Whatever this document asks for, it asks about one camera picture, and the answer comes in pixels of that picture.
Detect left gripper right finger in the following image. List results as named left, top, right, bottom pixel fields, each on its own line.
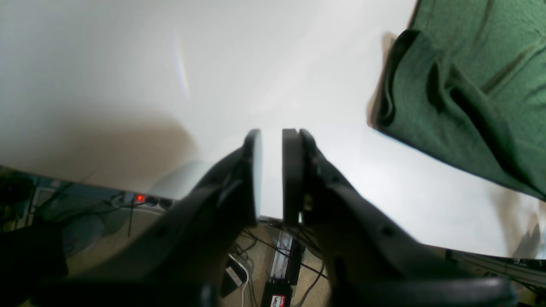
left=282, top=129, right=517, bottom=307

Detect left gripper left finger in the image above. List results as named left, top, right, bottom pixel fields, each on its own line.
left=31, top=130, right=262, bottom=307

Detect dark green t-shirt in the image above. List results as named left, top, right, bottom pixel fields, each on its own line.
left=374, top=0, right=546, bottom=200

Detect white power strip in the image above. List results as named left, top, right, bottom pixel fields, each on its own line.
left=109, top=192, right=174, bottom=211

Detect black labelled power adapter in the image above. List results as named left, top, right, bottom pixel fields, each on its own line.
left=260, top=282, right=294, bottom=307

